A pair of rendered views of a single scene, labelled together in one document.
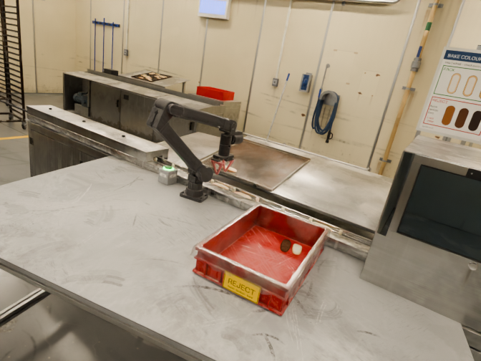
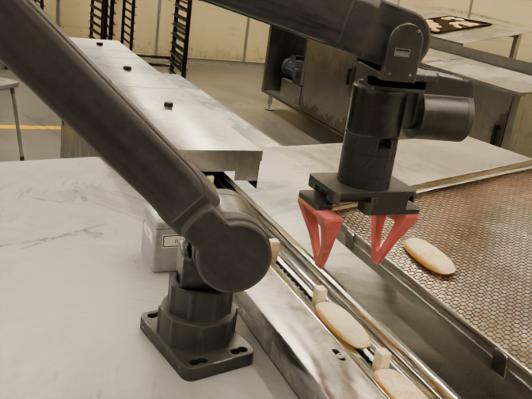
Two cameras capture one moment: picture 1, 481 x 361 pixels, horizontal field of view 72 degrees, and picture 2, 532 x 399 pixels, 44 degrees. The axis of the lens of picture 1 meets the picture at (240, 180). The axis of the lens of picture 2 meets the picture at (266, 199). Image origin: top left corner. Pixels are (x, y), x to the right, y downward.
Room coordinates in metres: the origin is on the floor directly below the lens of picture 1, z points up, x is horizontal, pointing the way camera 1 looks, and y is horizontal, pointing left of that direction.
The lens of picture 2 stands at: (1.00, -0.20, 1.23)
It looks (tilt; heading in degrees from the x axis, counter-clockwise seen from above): 20 degrees down; 35
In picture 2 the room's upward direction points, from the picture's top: 8 degrees clockwise
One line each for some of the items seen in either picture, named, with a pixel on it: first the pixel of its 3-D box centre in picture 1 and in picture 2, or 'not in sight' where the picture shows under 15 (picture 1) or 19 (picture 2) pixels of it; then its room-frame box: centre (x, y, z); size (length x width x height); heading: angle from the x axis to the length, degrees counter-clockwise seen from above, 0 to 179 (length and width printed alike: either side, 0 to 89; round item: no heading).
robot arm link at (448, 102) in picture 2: (232, 132); (416, 81); (1.65, 0.08, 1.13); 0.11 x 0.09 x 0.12; 140
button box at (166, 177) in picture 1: (167, 177); (172, 246); (1.62, 0.38, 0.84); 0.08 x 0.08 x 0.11; 61
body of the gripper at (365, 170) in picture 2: (224, 151); (366, 165); (1.61, 0.11, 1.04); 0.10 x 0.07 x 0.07; 151
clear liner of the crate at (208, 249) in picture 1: (268, 248); not in sight; (1.03, -0.14, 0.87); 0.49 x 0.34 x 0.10; 155
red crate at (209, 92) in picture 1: (215, 93); not in sight; (5.40, 0.63, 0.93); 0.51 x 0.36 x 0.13; 65
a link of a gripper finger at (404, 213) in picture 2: (225, 163); (372, 226); (1.63, 0.10, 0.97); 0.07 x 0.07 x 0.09; 61
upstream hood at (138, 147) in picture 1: (90, 129); (132, 89); (2.14, 1.05, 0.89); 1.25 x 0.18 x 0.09; 61
